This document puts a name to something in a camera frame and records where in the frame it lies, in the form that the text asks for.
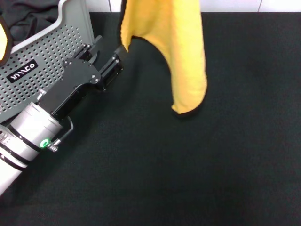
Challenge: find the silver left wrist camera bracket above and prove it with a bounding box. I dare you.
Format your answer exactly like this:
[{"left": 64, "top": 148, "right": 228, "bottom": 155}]
[{"left": 0, "top": 128, "right": 13, "bottom": 142}]

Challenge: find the black cloth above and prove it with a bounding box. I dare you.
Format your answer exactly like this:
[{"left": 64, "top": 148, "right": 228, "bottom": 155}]
[{"left": 0, "top": 0, "right": 62, "bottom": 46}]

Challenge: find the left gripper cable with connector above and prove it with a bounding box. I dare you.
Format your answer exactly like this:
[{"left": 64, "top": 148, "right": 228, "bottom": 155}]
[{"left": 46, "top": 116, "right": 74, "bottom": 153}]

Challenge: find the yellow towel with black edge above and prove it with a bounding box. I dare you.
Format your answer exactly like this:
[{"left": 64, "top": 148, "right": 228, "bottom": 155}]
[
  {"left": 0, "top": 17, "right": 14, "bottom": 67},
  {"left": 117, "top": 0, "right": 209, "bottom": 118}
]

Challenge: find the grey perforated storage box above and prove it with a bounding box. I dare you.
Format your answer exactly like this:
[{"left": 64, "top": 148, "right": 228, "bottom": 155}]
[{"left": 0, "top": 0, "right": 96, "bottom": 123}]

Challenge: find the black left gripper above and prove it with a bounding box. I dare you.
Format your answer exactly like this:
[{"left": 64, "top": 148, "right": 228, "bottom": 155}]
[{"left": 37, "top": 35, "right": 130, "bottom": 121}]

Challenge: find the black tablecloth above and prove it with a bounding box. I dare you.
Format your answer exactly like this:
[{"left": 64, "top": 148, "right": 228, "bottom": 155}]
[{"left": 0, "top": 11, "right": 301, "bottom": 226}]

